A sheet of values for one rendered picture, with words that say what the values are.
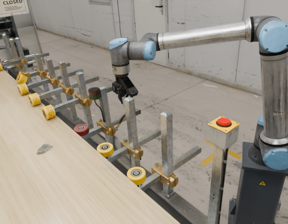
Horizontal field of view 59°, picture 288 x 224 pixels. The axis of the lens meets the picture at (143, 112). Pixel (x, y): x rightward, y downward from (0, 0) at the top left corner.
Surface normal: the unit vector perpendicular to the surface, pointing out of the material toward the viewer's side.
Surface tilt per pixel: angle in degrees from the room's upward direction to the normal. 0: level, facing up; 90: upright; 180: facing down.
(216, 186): 90
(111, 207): 0
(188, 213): 0
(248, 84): 90
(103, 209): 0
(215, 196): 90
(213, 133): 90
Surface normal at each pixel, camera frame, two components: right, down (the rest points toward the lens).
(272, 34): -0.25, 0.37
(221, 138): -0.77, 0.36
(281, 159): -0.19, 0.57
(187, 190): -0.07, -0.87
